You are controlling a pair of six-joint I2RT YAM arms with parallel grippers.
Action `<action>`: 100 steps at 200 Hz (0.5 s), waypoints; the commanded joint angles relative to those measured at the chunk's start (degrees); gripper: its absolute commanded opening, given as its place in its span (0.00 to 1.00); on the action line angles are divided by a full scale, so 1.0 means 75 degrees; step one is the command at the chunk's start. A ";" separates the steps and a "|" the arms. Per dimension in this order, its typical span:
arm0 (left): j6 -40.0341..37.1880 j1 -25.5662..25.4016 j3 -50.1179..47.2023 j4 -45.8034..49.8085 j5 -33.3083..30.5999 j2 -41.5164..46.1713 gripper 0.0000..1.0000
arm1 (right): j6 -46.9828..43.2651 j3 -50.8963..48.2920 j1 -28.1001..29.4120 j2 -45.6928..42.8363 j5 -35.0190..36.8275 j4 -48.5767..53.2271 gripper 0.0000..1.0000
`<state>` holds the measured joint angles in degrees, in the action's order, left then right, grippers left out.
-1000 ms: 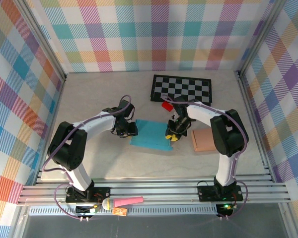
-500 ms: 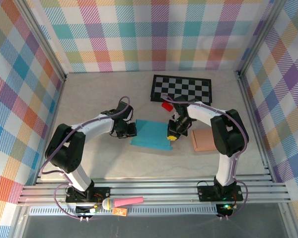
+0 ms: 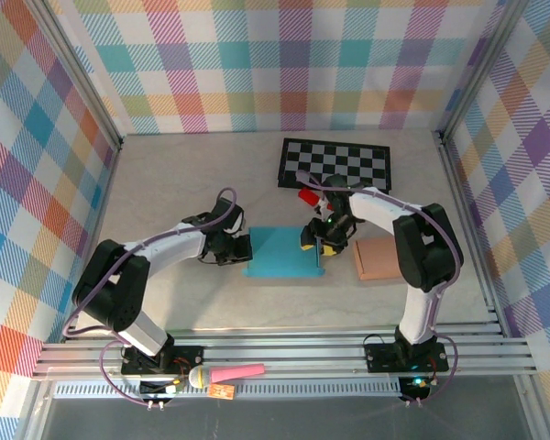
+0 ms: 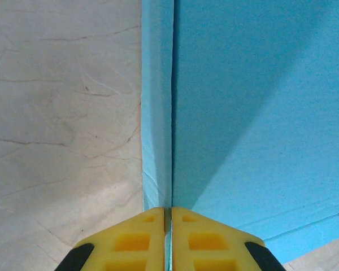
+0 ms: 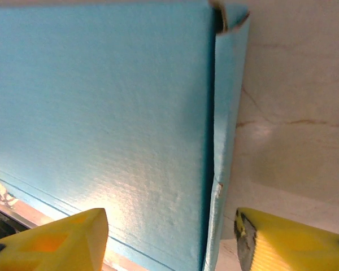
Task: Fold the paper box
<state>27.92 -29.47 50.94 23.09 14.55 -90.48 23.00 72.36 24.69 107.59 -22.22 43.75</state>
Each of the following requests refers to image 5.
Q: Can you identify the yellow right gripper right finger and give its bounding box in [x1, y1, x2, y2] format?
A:
[233, 207, 339, 271]

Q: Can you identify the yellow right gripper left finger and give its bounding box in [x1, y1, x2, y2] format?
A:
[0, 208, 110, 271]

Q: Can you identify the blue paper box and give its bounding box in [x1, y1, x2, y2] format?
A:
[0, 2, 251, 271]

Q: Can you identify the aluminium frame rail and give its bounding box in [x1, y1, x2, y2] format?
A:
[0, 196, 147, 271]

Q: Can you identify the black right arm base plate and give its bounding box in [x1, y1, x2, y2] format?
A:
[0, 207, 32, 246]

